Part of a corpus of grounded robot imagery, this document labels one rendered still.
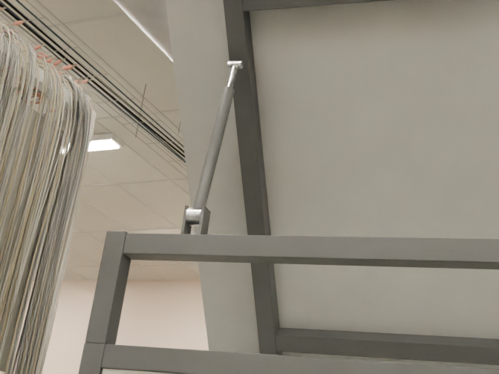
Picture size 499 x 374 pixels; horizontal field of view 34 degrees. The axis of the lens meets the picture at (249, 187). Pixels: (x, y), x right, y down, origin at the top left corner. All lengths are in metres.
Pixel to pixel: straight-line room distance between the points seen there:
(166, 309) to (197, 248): 9.29
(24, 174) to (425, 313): 0.90
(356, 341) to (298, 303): 0.15
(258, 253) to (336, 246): 0.13
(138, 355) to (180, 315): 9.17
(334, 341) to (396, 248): 0.54
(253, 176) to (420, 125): 0.35
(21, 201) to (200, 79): 0.46
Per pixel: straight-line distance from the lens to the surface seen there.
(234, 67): 1.64
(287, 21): 1.68
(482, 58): 1.63
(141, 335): 10.79
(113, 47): 5.57
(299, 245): 1.35
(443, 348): 1.78
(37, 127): 1.87
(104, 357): 1.42
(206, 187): 1.47
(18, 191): 1.85
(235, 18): 1.67
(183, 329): 10.48
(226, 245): 1.39
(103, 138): 6.77
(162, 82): 5.86
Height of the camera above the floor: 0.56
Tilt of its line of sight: 22 degrees up
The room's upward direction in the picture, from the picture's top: 8 degrees clockwise
